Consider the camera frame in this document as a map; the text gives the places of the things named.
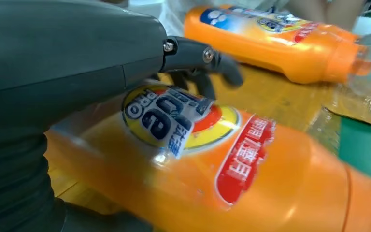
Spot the orange detergent bottle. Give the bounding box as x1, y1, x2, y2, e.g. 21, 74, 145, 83
184, 3, 371, 93
44, 83, 371, 232

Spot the green topped table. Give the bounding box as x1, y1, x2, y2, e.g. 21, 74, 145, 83
337, 73, 371, 187

